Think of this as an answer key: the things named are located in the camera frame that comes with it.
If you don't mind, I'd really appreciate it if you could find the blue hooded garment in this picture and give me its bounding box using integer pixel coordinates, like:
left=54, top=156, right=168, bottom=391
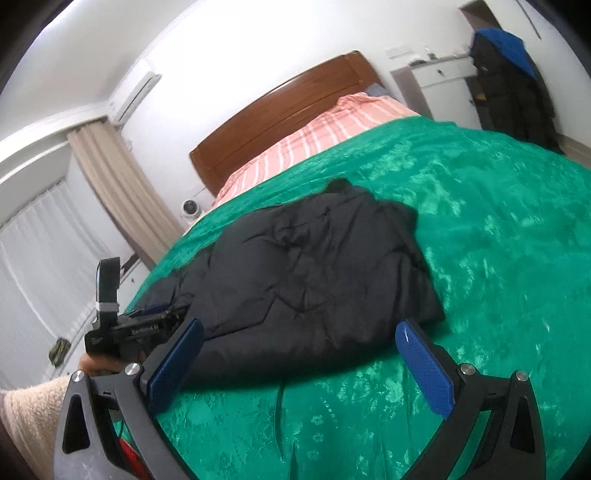
left=475, top=28, right=539, bottom=79

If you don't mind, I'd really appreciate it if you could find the person's left forearm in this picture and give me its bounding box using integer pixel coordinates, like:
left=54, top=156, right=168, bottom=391
left=0, top=376, right=70, bottom=480

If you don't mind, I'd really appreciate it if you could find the white wardrobe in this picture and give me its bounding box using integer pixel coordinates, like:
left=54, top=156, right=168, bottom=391
left=459, top=0, right=591, bottom=153

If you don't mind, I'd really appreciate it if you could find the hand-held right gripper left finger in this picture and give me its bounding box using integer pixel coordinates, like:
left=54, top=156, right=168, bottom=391
left=53, top=318, right=205, bottom=480

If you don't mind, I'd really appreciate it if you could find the dark hanging coat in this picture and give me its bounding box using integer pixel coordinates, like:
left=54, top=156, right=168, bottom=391
left=468, top=32, right=564, bottom=155

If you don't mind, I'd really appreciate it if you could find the beige curtain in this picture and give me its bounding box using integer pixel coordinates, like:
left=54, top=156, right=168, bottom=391
left=67, top=121, right=185, bottom=271

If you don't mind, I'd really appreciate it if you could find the black puffer jacket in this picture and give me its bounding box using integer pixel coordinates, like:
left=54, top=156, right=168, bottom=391
left=134, top=179, right=446, bottom=386

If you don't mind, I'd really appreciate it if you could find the person's left hand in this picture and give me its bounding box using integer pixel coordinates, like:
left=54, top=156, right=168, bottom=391
left=78, top=348, right=146, bottom=376

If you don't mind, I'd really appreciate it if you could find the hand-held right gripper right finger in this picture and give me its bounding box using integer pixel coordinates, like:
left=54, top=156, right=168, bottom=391
left=394, top=318, right=548, bottom=480

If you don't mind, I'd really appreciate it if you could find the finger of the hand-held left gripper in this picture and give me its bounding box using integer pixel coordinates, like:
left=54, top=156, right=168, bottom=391
left=131, top=302, right=174, bottom=318

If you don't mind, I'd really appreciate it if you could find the wooden headboard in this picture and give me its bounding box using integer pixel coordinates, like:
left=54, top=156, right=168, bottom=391
left=189, top=50, right=393, bottom=197

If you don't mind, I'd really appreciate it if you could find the patterned cloth item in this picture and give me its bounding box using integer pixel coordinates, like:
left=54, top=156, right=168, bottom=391
left=47, top=338, right=71, bottom=368

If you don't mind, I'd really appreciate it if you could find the green blanket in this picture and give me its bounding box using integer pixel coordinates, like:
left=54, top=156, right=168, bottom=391
left=122, top=115, right=591, bottom=480

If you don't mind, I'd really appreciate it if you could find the white air conditioner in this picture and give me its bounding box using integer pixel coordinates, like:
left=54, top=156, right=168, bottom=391
left=108, top=59, right=162, bottom=126

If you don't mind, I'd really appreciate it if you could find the white desk with drawers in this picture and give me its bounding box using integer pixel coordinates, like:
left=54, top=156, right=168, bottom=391
left=390, top=51, right=481, bottom=130

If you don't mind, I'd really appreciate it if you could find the white sheer curtain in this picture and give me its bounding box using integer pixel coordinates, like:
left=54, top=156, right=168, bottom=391
left=0, top=182, right=134, bottom=388

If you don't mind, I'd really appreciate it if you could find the wooden bed with striped sheet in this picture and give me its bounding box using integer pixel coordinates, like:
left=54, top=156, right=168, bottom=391
left=180, top=92, right=421, bottom=236

